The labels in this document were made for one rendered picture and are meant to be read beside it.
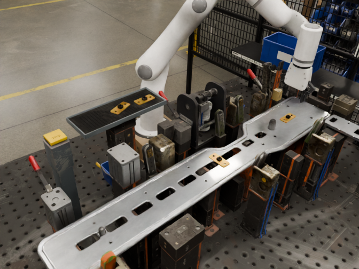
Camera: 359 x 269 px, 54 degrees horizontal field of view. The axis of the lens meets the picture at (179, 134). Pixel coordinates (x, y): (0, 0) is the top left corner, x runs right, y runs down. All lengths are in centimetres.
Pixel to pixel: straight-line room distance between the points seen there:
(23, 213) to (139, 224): 67
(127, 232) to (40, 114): 258
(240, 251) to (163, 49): 90
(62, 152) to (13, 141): 205
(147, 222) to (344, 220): 93
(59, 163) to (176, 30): 72
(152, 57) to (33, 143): 188
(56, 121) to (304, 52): 248
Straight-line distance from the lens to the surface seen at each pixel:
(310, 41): 150
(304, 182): 170
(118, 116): 133
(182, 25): 152
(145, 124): 180
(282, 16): 147
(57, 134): 128
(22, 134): 337
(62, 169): 133
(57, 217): 119
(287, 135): 159
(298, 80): 157
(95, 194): 168
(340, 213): 177
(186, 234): 110
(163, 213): 118
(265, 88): 170
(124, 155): 123
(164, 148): 130
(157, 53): 158
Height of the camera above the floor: 190
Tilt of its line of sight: 37 degrees down
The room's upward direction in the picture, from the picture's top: 2 degrees clockwise
